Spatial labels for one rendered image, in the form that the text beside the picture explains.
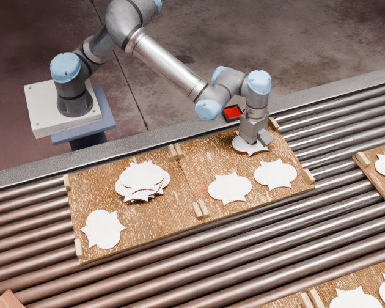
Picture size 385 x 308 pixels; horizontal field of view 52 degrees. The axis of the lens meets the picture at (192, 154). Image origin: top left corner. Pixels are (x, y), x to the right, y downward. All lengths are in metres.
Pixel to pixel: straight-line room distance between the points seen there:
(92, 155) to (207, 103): 0.55
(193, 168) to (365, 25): 2.94
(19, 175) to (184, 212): 0.64
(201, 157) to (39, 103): 0.76
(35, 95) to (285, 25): 2.62
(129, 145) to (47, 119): 0.38
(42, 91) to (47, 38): 2.12
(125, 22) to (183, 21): 2.66
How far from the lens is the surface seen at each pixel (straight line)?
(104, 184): 1.43
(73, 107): 1.69
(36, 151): 2.94
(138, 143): 1.55
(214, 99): 1.22
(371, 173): 1.53
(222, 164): 1.44
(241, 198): 1.34
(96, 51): 1.61
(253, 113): 1.34
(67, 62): 1.62
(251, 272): 1.26
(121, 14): 1.28
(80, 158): 1.55
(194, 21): 3.91
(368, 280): 1.31
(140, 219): 1.32
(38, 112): 1.78
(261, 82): 1.26
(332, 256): 1.32
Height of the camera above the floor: 2.07
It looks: 51 degrees down
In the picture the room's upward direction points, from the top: 2 degrees counter-clockwise
